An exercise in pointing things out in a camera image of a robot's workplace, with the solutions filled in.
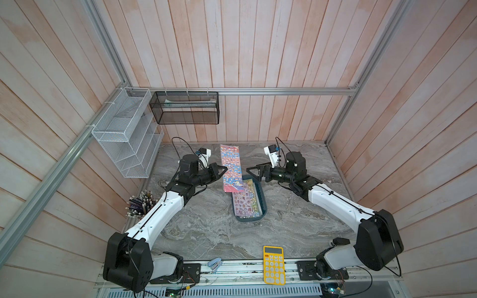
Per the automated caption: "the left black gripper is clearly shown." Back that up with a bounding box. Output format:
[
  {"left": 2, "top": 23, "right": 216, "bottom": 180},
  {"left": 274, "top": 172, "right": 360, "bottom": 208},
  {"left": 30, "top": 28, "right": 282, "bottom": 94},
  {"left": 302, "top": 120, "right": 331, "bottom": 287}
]
[{"left": 192, "top": 163, "right": 228, "bottom": 186}]

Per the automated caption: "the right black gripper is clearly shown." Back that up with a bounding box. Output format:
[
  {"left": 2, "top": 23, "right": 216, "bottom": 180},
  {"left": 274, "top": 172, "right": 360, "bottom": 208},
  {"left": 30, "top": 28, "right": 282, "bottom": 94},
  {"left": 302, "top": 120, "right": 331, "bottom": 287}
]
[{"left": 247, "top": 162, "right": 296, "bottom": 186}]

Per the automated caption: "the cat sticker sheet pink blue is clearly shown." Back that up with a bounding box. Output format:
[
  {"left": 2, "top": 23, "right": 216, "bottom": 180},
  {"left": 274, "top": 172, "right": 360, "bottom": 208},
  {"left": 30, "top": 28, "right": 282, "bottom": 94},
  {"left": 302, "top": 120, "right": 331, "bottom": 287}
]
[{"left": 221, "top": 145, "right": 244, "bottom": 192}]

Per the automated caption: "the teal storage tray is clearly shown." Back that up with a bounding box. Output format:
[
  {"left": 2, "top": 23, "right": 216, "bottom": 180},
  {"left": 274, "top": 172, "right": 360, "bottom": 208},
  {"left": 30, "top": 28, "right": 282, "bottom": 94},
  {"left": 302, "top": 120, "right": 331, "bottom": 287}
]
[{"left": 232, "top": 175, "right": 268, "bottom": 222}]

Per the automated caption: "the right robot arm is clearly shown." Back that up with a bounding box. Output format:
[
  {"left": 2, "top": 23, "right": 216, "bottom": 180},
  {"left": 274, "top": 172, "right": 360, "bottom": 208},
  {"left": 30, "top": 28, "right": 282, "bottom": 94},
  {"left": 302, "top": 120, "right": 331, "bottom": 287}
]
[{"left": 246, "top": 151, "right": 404, "bottom": 280}]

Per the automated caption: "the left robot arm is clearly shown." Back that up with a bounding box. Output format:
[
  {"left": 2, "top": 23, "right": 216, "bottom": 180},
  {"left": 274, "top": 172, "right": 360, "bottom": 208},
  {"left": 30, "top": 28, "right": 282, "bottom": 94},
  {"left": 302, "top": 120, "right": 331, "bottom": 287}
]
[{"left": 103, "top": 154, "right": 228, "bottom": 294}]

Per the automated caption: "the black mesh basket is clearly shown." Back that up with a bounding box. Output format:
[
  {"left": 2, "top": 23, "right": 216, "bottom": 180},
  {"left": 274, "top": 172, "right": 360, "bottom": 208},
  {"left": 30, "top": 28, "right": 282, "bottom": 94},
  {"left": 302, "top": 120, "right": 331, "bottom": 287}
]
[{"left": 149, "top": 91, "right": 220, "bottom": 125}]

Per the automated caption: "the pencil holder with pencils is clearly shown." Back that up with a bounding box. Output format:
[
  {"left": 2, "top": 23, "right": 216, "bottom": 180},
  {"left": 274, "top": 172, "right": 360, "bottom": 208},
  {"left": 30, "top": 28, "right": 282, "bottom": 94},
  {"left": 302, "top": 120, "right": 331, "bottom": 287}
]
[{"left": 126, "top": 190, "right": 159, "bottom": 219}]

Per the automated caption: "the yellow calculator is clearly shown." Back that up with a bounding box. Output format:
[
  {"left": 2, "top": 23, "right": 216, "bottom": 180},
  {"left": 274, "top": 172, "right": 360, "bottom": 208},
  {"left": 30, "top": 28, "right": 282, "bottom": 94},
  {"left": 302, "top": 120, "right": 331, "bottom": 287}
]
[{"left": 263, "top": 246, "right": 286, "bottom": 286}]

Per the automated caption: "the blue stapler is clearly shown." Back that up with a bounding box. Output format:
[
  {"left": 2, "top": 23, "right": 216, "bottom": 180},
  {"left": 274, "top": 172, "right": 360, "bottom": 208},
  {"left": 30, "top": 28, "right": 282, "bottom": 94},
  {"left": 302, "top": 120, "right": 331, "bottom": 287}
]
[{"left": 207, "top": 257, "right": 222, "bottom": 273}]

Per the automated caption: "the green circuit board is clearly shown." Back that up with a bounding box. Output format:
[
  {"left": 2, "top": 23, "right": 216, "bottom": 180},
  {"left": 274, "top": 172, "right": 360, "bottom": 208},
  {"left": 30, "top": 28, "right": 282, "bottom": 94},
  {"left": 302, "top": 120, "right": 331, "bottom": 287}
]
[{"left": 320, "top": 283, "right": 345, "bottom": 298}]

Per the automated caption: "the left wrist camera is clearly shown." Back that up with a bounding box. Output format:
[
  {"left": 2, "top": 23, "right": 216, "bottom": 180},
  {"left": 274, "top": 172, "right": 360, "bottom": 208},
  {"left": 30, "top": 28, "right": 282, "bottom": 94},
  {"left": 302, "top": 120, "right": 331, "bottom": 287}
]
[{"left": 196, "top": 148, "right": 211, "bottom": 168}]

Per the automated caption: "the white wire mesh shelf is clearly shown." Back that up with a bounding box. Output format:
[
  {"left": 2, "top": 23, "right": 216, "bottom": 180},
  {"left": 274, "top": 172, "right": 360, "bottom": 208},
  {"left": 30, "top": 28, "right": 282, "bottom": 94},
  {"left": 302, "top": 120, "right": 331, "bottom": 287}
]
[{"left": 92, "top": 88, "right": 164, "bottom": 179}]

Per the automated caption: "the aluminium front rail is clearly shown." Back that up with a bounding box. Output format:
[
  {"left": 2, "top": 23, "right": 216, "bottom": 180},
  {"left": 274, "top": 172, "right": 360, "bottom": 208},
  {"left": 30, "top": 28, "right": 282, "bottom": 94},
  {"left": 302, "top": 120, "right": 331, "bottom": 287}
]
[{"left": 94, "top": 256, "right": 403, "bottom": 288}]

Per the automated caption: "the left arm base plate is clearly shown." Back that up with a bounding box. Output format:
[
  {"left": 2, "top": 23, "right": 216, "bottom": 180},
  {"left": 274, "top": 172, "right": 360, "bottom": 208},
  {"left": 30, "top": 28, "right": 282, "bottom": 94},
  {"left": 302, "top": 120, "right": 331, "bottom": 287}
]
[{"left": 150, "top": 263, "right": 201, "bottom": 284}]

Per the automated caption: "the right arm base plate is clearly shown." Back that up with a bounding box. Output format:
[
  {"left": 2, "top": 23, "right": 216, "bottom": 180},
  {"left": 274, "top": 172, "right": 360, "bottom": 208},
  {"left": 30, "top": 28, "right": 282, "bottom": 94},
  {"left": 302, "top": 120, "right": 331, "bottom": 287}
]
[{"left": 296, "top": 260, "right": 349, "bottom": 281}]

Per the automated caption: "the aluminium wall rail back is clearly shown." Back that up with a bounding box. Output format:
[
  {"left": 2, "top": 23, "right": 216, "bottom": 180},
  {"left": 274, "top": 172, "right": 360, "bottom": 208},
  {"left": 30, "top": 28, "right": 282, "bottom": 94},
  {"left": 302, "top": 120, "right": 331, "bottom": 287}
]
[{"left": 126, "top": 86, "right": 358, "bottom": 97}]

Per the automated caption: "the aluminium wall rail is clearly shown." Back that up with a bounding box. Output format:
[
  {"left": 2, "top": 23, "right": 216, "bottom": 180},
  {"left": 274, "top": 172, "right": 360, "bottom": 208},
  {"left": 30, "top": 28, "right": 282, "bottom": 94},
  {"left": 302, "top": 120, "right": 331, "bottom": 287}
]
[
  {"left": 1, "top": 82, "right": 130, "bottom": 266},
  {"left": 126, "top": 86, "right": 358, "bottom": 97}
]

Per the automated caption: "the white vented cable duct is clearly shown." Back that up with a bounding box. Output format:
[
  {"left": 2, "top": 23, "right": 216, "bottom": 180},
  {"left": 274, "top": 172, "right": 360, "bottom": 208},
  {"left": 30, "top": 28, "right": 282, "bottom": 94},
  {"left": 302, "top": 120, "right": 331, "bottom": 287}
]
[{"left": 98, "top": 284, "right": 322, "bottom": 298}]

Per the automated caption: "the aluminium wall rail left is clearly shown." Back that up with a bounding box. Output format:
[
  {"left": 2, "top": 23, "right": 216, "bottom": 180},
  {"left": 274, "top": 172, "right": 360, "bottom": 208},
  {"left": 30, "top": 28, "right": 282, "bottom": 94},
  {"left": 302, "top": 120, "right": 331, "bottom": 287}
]
[{"left": 1, "top": 82, "right": 130, "bottom": 266}]

